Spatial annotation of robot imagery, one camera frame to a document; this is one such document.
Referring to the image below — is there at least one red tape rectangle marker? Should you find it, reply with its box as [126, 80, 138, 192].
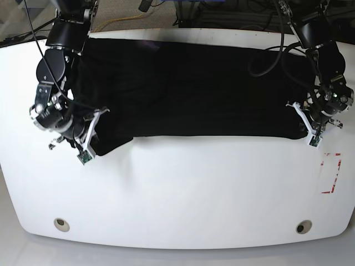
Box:
[318, 153, 342, 195]

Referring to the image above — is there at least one right table grommet hole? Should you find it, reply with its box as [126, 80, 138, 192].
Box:
[296, 220, 312, 234]

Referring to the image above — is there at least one table grommet hole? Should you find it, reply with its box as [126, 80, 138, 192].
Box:
[296, 220, 312, 234]
[54, 218, 70, 232]

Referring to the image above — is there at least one left table grommet hole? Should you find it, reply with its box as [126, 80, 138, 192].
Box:
[54, 218, 70, 232]

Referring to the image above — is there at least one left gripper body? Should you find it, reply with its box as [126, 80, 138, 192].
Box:
[303, 74, 354, 127]

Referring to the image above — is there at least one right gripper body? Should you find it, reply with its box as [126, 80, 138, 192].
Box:
[29, 82, 92, 144]

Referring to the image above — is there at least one black printed T-shirt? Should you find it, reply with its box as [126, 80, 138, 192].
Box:
[72, 38, 307, 156]

